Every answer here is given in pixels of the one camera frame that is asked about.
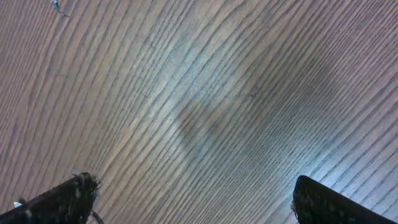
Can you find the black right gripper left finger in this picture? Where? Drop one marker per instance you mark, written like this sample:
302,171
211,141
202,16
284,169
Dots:
71,202

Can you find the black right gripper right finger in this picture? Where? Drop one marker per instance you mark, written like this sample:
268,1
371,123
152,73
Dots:
314,203

